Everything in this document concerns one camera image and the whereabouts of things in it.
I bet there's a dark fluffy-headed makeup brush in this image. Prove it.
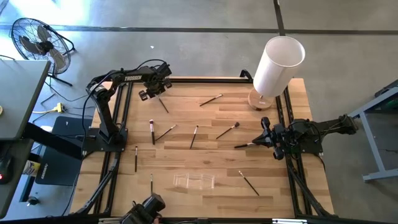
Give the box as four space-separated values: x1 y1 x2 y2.
215 121 241 140

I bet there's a white shade table lamp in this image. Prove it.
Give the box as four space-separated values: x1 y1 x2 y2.
247 35 307 111

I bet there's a grey metal table frame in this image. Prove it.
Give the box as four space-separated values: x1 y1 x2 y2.
347 79 398 183

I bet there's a yellow printed box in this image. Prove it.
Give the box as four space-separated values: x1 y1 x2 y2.
22 159 41 178

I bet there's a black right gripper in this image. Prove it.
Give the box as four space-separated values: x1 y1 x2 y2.
252 116 285 161

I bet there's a black computer case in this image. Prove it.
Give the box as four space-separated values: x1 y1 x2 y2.
35 116 94 187

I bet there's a thick pale-bristled makeup brush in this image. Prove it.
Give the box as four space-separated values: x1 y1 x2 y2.
149 119 156 146

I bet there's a black desk support bar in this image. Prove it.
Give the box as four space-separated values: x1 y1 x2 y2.
23 122 84 160

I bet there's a black computer mouse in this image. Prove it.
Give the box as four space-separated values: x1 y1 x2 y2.
0 154 14 185

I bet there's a black aluminium table frame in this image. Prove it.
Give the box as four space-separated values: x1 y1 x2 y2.
70 68 335 224

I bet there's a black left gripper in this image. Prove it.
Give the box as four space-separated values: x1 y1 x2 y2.
139 63 173 101

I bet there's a black floor fan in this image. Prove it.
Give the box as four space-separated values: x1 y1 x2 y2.
10 17 76 88

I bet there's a black bulky device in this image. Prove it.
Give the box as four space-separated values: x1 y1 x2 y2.
119 192 167 224

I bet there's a grey desk top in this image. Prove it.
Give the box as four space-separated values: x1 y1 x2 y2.
0 59 52 141

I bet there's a dark desk top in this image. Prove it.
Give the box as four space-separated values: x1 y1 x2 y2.
0 138 34 218

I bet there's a clear acrylic brush organizer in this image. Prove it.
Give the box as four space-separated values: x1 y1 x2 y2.
172 172 216 190

